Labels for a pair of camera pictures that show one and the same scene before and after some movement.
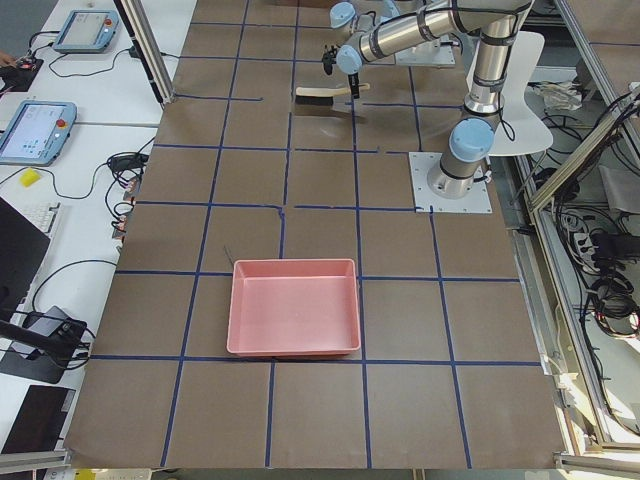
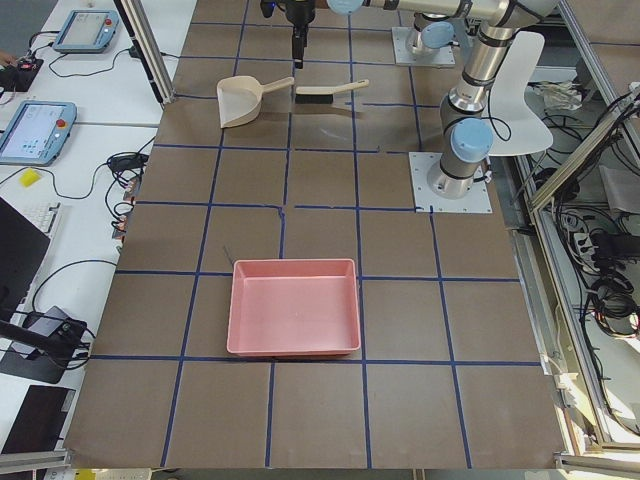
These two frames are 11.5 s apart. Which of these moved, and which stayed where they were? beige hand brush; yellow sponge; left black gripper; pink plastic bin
Moved: left black gripper
Stayed: beige hand brush; pink plastic bin; yellow sponge
